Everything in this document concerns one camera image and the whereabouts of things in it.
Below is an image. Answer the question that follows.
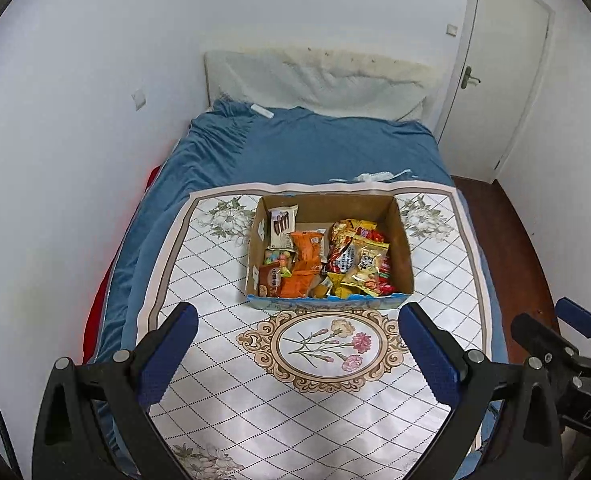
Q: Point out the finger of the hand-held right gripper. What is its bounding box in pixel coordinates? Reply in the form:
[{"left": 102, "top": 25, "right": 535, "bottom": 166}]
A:
[
  {"left": 554, "top": 296, "right": 591, "bottom": 348},
  {"left": 510, "top": 312, "right": 583, "bottom": 368}
]

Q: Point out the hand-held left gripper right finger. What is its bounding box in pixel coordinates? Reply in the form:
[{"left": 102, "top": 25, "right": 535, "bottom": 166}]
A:
[{"left": 398, "top": 302, "right": 563, "bottom": 480}]

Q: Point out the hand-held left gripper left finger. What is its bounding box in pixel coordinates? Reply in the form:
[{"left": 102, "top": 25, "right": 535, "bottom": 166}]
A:
[{"left": 32, "top": 302, "right": 199, "bottom": 480}]

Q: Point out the printed cardboard box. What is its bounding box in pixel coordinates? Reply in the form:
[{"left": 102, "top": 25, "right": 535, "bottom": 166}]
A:
[{"left": 245, "top": 192, "right": 416, "bottom": 311}]

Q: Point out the red cloth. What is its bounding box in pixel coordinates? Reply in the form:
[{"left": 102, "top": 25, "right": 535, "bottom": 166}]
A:
[{"left": 82, "top": 165, "right": 158, "bottom": 361}]

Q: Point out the floral printed mat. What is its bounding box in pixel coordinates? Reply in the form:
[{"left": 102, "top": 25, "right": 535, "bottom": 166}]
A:
[{"left": 142, "top": 182, "right": 493, "bottom": 480}]

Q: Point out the yellow transparent snack packet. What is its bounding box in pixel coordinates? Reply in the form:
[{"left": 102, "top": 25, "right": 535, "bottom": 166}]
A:
[{"left": 348, "top": 240, "right": 391, "bottom": 286}]

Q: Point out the small brown snack packet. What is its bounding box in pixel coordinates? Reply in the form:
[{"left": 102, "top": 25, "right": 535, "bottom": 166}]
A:
[{"left": 258, "top": 265, "right": 283, "bottom": 298}]

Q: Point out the red long snack packet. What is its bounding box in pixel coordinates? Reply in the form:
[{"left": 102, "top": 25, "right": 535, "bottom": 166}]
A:
[{"left": 328, "top": 240, "right": 361, "bottom": 276}]

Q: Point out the colourful candy packet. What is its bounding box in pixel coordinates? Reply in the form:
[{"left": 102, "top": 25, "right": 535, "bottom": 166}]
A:
[{"left": 261, "top": 247, "right": 296, "bottom": 278}]

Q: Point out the gold yellow snack packet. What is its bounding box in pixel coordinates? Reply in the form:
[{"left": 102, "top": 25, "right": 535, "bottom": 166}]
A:
[{"left": 331, "top": 219, "right": 376, "bottom": 246}]

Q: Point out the cream chocolate biscuit packet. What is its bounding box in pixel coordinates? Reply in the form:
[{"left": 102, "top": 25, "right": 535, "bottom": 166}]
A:
[{"left": 266, "top": 204, "right": 299, "bottom": 250}]

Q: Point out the white crumpled cloth strip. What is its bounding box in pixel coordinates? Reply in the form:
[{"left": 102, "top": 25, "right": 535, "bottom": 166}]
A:
[{"left": 330, "top": 170, "right": 419, "bottom": 184}]

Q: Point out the blue bed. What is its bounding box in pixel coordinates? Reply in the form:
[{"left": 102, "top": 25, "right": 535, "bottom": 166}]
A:
[{"left": 88, "top": 100, "right": 509, "bottom": 480}]

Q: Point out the white door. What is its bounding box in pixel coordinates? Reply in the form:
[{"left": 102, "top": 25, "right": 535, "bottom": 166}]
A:
[{"left": 433, "top": 0, "right": 556, "bottom": 183}]

